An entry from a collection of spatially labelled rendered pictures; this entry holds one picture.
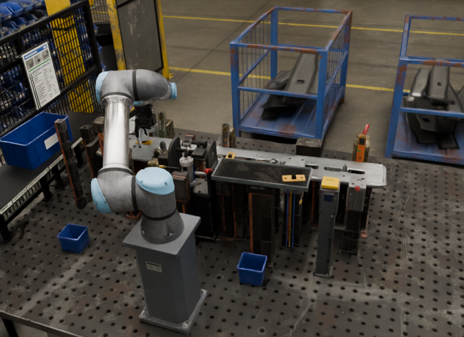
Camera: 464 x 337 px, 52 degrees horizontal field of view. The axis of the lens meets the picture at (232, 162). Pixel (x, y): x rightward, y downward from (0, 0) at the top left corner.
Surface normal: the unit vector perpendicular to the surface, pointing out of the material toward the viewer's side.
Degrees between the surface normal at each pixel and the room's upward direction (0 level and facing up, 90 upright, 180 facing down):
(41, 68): 90
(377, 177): 0
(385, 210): 0
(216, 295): 0
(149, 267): 90
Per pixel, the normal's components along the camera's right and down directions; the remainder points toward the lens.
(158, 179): 0.09, -0.85
